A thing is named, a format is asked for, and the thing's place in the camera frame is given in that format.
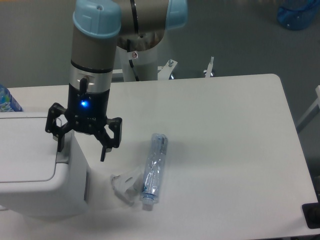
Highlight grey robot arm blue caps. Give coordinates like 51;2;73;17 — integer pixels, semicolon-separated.
45;0;188;160

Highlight white frame at right edge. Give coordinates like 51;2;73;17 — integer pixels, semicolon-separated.
296;85;320;134

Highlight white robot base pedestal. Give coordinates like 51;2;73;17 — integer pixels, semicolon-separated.
117;30;165;82

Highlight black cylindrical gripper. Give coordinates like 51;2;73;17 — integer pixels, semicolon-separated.
44;61;123;163

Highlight blue labelled bottle left edge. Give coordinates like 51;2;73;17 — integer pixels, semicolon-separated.
0;85;24;112

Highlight black device at table corner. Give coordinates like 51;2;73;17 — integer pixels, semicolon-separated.
302;202;320;229

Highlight large blue water jug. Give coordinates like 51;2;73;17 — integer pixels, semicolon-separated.
276;0;320;31

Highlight white push-button trash can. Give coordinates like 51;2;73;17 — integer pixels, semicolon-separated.
0;112;91;217

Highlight white right clamp screw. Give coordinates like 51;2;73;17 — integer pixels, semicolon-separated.
203;56;215;78

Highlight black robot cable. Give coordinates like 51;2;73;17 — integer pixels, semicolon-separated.
126;39;140;82

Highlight white middle mounting bracket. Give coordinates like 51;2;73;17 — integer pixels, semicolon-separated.
157;59;178;80

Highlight crushed clear plastic bottle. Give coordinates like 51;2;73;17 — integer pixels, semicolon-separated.
140;133;168;211

